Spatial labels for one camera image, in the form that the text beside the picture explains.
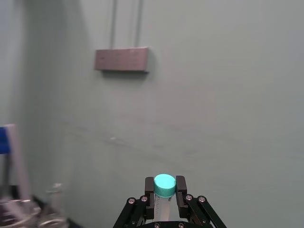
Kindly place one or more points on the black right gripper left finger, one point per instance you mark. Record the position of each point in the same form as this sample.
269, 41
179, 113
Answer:
149, 190

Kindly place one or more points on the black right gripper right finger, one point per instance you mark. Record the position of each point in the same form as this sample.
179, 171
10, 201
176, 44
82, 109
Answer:
181, 190

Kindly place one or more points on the clear tube with teal cap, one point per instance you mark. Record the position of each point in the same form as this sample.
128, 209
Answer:
164, 190

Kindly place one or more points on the clear glass flask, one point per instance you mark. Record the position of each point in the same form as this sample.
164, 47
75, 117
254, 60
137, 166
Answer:
55, 199

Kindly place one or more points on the grey wall-mounted junction box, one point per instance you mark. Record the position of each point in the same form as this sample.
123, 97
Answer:
121, 59

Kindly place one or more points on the pale wall conduit pipe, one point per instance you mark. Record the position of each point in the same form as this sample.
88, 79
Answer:
138, 23
114, 23

